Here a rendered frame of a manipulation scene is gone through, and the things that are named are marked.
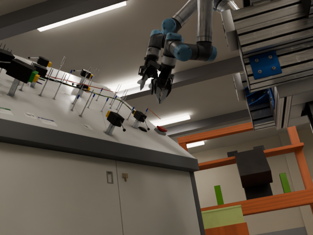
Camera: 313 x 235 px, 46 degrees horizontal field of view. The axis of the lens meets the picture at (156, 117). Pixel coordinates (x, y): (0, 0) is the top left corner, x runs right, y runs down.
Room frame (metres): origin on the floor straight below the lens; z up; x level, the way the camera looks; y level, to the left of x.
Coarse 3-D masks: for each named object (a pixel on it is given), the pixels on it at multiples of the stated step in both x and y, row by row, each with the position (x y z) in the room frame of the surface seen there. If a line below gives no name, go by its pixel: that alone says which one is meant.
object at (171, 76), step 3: (162, 63) 1.60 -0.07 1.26; (162, 66) 1.61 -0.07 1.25; (165, 66) 1.60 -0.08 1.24; (168, 66) 1.60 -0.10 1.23; (171, 66) 1.60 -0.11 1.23; (174, 66) 1.61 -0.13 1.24; (171, 69) 1.67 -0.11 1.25; (171, 75) 1.69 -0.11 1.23; (168, 78) 1.65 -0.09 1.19; (171, 78) 1.66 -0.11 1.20; (156, 81) 1.66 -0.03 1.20; (168, 81) 1.65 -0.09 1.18; (171, 81) 1.65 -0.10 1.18; (168, 84) 1.66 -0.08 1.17; (165, 87) 1.68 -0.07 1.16
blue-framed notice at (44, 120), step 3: (39, 117) 1.32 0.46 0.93; (42, 120) 1.32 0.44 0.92; (45, 120) 1.33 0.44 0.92; (48, 120) 1.35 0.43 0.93; (51, 120) 1.36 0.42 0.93; (42, 123) 1.29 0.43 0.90; (45, 123) 1.31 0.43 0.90; (48, 123) 1.33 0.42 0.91; (51, 123) 1.34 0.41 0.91; (54, 123) 1.36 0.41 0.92; (57, 126) 1.35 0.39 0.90
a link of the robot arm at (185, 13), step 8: (192, 0) 1.59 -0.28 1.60; (184, 8) 1.59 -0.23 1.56; (192, 8) 1.60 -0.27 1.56; (176, 16) 1.60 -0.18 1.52; (184, 16) 1.60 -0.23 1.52; (168, 24) 1.59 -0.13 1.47; (176, 24) 1.61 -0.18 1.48; (184, 24) 1.65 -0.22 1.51; (168, 32) 1.61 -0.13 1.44; (176, 32) 1.64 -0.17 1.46
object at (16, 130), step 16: (0, 128) 1.13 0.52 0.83; (16, 128) 1.18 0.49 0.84; (32, 128) 1.23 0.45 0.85; (16, 144) 1.23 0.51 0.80; (32, 144) 1.25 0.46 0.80; (48, 144) 1.28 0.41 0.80; (64, 144) 1.33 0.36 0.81; (80, 144) 1.39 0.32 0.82; (96, 144) 1.46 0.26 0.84; (112, 144) 1.53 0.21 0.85; (128, 160) 1.63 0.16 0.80; (144, 160) 1.68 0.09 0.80; (160, 160) 1.77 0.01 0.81; (176, 160) 1.87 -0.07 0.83; (192, 160) 1.98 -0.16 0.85
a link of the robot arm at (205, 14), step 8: (200, 0) 1.42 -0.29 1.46; (208, 0) 1.42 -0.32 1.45; (200, 8) 1.44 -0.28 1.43; (208, 8) 1.43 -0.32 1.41; (200, 16) 1.45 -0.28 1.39; (208, 16) 1.45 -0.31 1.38; (200, 24) 1.47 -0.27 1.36; (208, 24) 1.46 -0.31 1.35; (200, 32) 1.48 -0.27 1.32; (208, 32) 1.48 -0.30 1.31; (200, 40) 1.49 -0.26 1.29; (208, 40) 1.49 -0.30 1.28; (200, 48) 1.50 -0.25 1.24; (208, 48) 1.51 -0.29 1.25; (216, 48) 1.54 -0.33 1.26; (200, 56) 1.52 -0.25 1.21; (208, 56) 1.53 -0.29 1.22
